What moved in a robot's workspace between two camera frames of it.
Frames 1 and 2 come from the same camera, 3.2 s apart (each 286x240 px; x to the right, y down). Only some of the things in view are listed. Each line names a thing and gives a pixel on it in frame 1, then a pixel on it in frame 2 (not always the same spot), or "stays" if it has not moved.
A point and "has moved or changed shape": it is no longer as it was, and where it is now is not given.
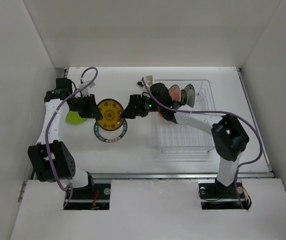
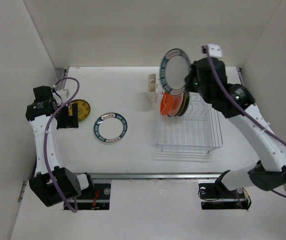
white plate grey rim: [191, 95] -> [174, 65]
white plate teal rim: [110, 136] stays
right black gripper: [131, 111] -> [189, 87]
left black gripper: [90, 113] -> [69, 121]
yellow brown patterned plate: [111, 110] has moved or changed shape
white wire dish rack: [171, 137] stays
